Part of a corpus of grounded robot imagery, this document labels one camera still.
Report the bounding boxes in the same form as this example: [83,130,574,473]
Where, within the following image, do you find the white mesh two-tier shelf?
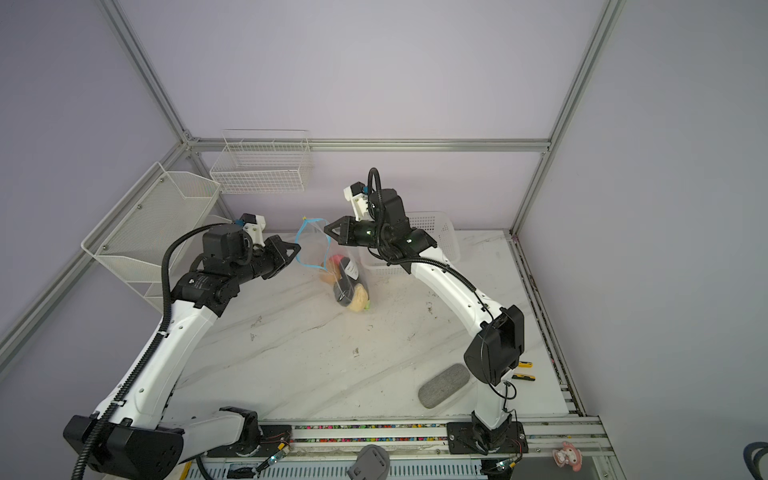
[81,163,221,311]

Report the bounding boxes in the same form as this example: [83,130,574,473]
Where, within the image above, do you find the cream toy potato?
[347,283,370,312]

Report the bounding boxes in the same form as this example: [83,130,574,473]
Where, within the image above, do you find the clear zip bag blue zipper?
[295,217,371,313]

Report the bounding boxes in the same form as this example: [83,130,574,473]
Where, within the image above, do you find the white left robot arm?
[63,215,301,479]

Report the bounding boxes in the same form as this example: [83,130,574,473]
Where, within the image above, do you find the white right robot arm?
[324,182,525,454]

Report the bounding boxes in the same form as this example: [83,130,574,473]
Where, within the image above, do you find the yellow handled pliers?
[512,361,536,382]

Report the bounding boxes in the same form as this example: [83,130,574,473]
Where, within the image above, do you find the pink plush toy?
[552,442,583,472]

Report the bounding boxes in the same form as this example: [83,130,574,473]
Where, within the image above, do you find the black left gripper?
[232,235,301,286]

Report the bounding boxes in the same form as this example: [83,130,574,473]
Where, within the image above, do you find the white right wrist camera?
[343,182,371,221]

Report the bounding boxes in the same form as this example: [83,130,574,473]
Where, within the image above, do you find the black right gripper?
[320,218,388,249]

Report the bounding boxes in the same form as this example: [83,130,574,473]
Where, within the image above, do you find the white plastic perforated basket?
[359,212,460,276]

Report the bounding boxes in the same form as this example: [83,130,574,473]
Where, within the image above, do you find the white wire wall basket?
[210,129,314,194]

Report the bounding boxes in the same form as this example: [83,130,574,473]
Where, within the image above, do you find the grey plastic device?
[347,444,390,480]

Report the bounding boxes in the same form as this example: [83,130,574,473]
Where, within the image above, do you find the aluminium rail base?
[179,415,613,463]

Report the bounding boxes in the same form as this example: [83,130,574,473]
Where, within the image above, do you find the grey oval stone pad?
[417,363,470,409]

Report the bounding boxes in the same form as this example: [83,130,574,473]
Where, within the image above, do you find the black toy avocado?
[334,255,361,307]

